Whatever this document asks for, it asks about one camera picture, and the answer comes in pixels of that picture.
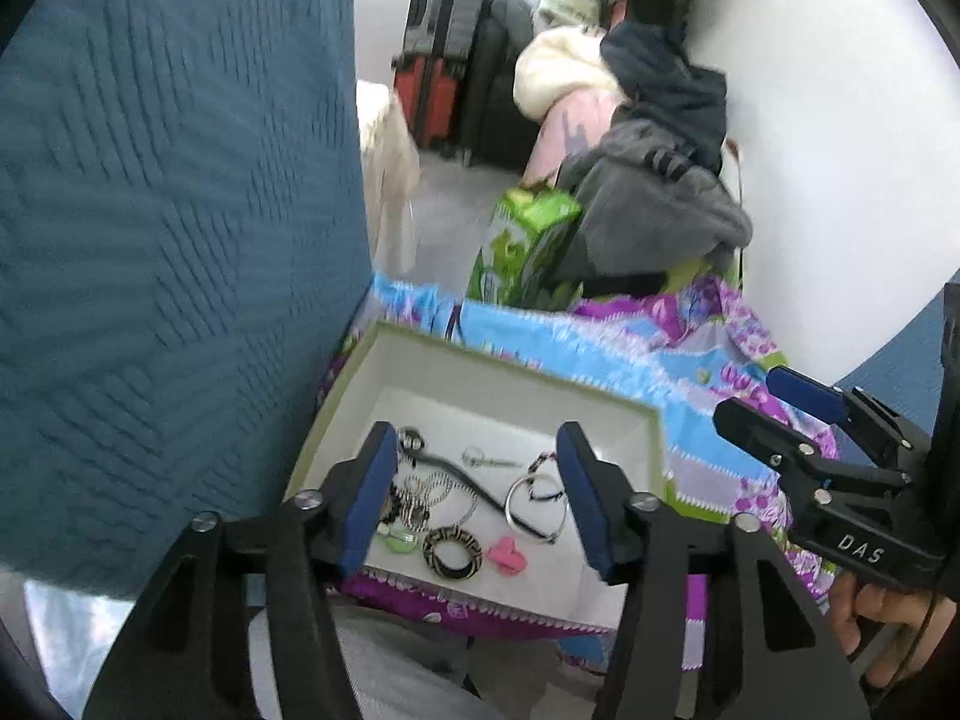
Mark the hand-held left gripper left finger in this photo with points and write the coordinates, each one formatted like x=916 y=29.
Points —
x=372 y=495

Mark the green flower ornament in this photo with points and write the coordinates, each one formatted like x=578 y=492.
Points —
x=397 y=538

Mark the silver bangle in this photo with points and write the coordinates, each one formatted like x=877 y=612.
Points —
x=525 y=521

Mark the grey fleece blanket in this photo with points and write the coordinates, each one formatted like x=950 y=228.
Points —
x=660 y=202

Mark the pink flower hair clip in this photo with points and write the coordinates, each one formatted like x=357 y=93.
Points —
x=508 y=555

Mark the green cardboard jewelry box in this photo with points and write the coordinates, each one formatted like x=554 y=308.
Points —
x=480 y=405

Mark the red suitcase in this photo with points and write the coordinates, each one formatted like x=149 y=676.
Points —
x=424 y=101

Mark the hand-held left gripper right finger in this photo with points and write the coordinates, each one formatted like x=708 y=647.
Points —
x=586 y=499

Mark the pink cloth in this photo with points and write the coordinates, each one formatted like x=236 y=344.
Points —
x=577 y=135

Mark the colourful floral printed cloth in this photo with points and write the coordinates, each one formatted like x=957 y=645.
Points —
x=600 y=345

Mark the cream pillow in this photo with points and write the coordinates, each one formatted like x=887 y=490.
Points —
x=562 y=71

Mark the person's right hand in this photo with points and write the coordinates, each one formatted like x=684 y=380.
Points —
x=877 y=615

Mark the dark navy garment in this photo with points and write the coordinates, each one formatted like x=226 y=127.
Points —
x=667 y=82

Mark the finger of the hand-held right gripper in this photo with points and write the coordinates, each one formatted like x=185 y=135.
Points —
x=780 y=446
x=806 y=392

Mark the beige lace cloth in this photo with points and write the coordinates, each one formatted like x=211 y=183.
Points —
x=390 y=157

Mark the black gold patterned bangle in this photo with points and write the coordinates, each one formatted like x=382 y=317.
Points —
x=451 y=551

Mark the green printed carton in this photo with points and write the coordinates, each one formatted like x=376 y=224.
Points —
x=525 y=240

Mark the silver pin pendant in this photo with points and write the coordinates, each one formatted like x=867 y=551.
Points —
x=487 y=457

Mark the grey black suitcase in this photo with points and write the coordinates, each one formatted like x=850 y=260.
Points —
x=442 y=7

